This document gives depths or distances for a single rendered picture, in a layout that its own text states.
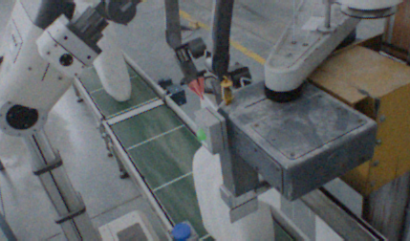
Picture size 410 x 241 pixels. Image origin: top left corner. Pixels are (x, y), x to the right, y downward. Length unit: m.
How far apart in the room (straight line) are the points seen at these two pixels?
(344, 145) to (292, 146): 0.10
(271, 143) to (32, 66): 0.75
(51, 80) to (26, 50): 0.11
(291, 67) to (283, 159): 0.23
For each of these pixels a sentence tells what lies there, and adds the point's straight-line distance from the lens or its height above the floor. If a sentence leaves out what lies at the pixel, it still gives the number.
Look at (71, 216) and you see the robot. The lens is 1.77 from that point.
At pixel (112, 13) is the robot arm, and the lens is 1.11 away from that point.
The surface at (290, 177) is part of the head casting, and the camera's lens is 0.81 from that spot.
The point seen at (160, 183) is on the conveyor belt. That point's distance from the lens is 2.21.
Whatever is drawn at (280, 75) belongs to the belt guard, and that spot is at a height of 1.41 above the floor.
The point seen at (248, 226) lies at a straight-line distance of 1.51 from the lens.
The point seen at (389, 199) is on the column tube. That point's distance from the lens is 1.46.
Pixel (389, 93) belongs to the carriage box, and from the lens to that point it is 1.01.
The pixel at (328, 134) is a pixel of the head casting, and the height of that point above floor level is 1.34.
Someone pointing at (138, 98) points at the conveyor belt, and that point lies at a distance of 2.97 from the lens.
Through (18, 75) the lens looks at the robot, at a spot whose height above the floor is 1.37.
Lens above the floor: 1.87
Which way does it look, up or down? 35 degrees down
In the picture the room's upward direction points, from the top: 9 degrees counter-clockwise
